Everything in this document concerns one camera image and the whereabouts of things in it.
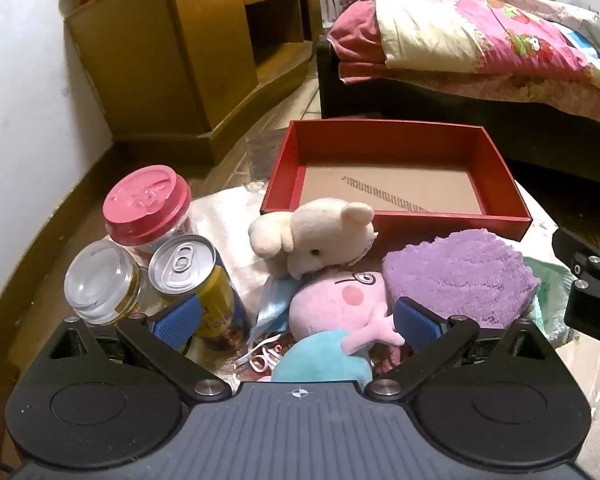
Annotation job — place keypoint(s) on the wooden cabinet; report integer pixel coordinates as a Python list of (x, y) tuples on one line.
[(180, 55)]

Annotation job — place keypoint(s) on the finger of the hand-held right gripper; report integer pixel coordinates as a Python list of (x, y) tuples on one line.
[(587, 262)]

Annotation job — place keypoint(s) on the white patterned cloth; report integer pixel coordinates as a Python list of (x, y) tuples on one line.
[(580, 25)]

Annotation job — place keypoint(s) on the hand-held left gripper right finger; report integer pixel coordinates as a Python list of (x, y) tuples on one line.
[(420, 322)]

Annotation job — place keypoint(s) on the light green towel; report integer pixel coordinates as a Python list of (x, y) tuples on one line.
[(550, 290)]

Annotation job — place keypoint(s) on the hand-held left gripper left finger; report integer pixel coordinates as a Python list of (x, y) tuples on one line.
[(177, 321)]

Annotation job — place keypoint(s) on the yellow drink can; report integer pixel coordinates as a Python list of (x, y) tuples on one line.
[(215, 290)]

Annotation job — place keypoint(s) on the red blanket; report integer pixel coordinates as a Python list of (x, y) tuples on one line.
[(352, 35)]

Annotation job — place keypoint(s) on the pink lid glass jar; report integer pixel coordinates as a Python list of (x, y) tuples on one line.
[(147, 205)]

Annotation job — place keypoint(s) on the purple fluffy cloth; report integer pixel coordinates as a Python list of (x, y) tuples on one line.
[(460, 275)]

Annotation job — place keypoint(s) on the red cardboard box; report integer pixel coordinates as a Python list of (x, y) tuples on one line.
[(395, 187)]

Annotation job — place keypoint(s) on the clear lid glass jar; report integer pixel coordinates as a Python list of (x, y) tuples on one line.
[(100, 280)]

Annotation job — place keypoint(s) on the pink pig plush toy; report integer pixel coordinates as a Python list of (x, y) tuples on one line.
[(340, 305)]

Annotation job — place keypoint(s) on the blue face mask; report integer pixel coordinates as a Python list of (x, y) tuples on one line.
[(272, 305)]

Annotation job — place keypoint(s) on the cream elephant plush toy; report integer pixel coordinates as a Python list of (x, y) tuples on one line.
[(310, 240)]

